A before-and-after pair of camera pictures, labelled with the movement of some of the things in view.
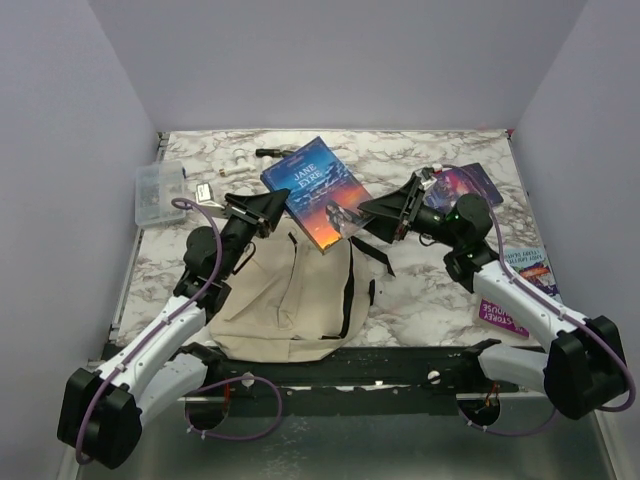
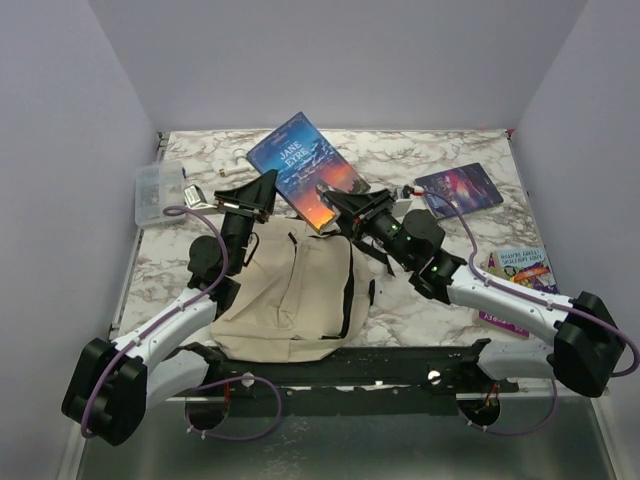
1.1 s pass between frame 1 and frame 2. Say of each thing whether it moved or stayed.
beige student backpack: stayed
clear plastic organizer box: stayed
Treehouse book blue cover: stayed
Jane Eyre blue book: moved
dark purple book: stayed
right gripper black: moved
